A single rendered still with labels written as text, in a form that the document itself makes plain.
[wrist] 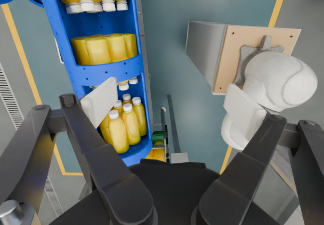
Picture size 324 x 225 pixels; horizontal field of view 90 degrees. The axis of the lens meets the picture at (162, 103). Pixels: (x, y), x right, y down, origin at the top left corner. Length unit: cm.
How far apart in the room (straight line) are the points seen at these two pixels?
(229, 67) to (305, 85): 30
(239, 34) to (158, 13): 107
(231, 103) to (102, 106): 13
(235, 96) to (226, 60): 62
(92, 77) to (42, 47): 156
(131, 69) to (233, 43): 45
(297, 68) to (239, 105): 48
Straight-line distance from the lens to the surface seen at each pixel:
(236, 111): 17
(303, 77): 63
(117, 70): 56
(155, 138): 110
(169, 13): 174
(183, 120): 213
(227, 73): 82
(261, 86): 65
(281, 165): 60
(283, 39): 89
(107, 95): 17
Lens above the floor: 173
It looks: 61 degrees down
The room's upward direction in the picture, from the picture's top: 177 degrees clockwise
